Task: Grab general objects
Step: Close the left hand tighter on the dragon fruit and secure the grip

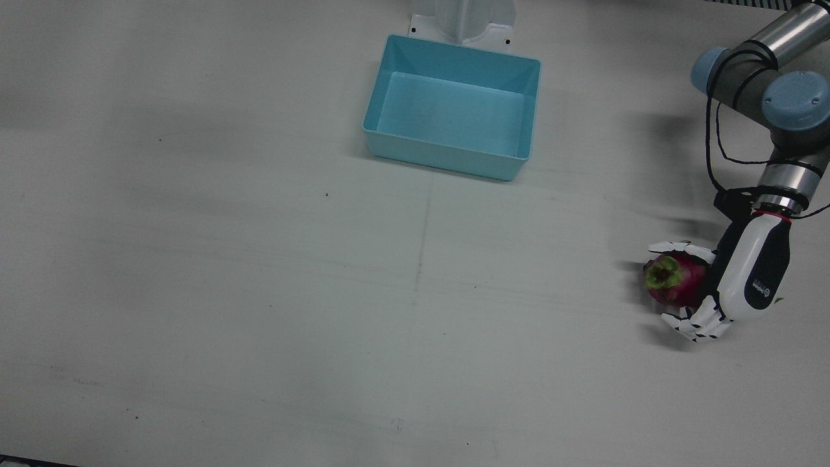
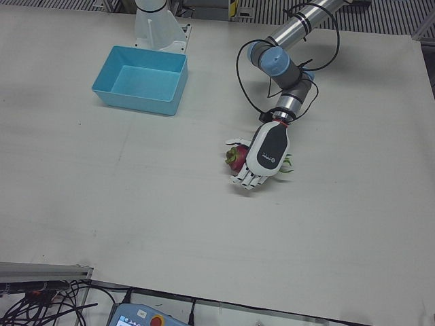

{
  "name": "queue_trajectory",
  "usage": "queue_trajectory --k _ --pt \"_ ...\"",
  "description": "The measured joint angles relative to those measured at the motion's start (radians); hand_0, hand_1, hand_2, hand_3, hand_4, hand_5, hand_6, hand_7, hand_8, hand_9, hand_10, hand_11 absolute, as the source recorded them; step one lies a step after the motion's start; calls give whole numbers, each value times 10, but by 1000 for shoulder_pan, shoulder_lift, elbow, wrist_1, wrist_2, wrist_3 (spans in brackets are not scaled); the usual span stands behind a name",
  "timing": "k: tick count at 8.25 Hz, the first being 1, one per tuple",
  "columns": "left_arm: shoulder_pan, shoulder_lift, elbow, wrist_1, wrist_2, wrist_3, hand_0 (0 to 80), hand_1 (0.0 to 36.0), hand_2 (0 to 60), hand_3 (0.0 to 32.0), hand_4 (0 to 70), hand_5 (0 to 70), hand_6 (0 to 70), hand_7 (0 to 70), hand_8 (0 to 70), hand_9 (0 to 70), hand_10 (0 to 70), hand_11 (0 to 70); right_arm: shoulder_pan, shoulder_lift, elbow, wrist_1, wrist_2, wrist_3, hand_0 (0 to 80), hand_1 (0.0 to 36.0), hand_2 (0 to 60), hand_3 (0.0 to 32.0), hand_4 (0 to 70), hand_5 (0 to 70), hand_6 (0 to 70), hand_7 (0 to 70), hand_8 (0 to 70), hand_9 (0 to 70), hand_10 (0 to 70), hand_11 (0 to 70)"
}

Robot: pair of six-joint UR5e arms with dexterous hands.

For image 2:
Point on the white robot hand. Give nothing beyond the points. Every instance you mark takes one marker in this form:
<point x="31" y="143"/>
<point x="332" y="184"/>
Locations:
<point x="268" y="149"/>

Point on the pink dragon fruit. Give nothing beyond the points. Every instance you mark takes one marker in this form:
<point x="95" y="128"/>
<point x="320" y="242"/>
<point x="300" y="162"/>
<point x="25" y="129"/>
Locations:
<point x="239" y="158"/>

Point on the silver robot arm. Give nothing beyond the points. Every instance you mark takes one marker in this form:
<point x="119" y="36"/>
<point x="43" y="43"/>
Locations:
<point x="282" y="64"/>

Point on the light blue plastic bin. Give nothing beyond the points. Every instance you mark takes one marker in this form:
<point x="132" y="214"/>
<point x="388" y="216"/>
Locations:
<point x="146" y="81"/>

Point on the white conical stand base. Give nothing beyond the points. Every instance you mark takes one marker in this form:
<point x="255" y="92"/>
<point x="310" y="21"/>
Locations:
<point x="153" y="27"/>

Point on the grey teach pendant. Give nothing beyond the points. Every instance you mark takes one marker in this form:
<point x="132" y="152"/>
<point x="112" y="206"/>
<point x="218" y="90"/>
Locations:
<point x="136" y="316"/>

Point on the yellow black striped post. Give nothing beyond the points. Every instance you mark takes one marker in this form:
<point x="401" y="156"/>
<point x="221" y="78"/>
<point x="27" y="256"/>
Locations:
<point x="234" y="6"/>

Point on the aluminium profile post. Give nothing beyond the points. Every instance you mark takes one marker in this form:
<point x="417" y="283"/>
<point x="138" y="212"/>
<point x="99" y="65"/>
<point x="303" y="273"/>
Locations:
<point x="44" y="270"/>

